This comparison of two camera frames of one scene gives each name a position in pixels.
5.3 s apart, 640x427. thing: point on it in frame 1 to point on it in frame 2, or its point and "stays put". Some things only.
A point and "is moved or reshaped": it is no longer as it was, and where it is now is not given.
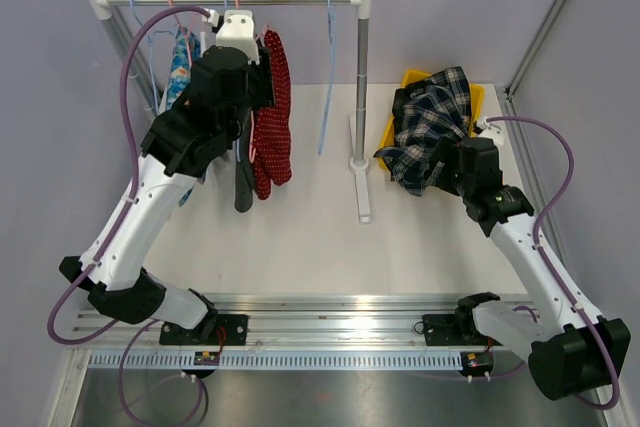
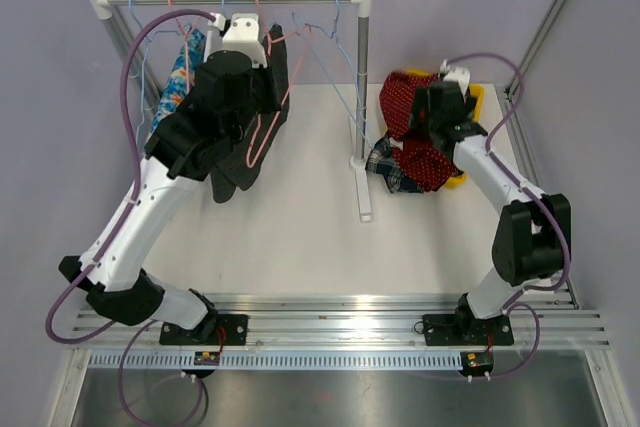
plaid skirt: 428,113 to 381,160
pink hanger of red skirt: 252,119 is moved or reshaped
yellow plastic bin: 477,95 stays put
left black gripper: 263,93 stays put
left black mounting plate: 222,330 stays put
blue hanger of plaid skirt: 331,48 to 297,19
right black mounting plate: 443,330 stays put
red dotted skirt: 273,151 to 420,162
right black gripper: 447,150 to 421,101
